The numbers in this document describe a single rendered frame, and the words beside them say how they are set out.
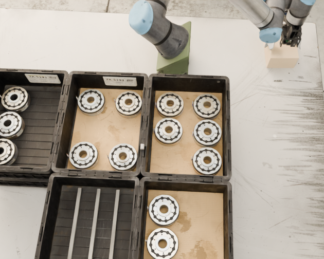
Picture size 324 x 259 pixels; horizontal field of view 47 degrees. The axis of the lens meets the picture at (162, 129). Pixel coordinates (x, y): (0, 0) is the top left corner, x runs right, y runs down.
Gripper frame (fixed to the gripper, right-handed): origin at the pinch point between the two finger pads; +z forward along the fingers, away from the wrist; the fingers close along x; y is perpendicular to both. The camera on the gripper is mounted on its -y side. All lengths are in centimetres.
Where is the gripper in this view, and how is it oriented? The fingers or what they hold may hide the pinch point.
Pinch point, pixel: (281, 45)
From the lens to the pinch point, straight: 174.6
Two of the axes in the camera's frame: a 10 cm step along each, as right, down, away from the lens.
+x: 10.0, 0.0, -0.3
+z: 0.2, 4.1, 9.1
